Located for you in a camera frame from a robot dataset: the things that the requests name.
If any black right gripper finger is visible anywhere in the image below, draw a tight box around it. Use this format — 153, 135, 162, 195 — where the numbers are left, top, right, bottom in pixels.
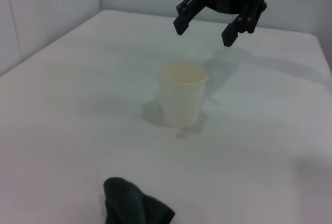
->
220, 0, 268, 48
173, 0, 209, 36

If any white paper cup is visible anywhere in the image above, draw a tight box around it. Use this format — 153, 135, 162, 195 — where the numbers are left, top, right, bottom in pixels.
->
158, 62, 210, 128

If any dark blue rag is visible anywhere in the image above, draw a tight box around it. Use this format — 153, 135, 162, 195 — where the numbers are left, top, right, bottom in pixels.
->
103, 176, 176, 224

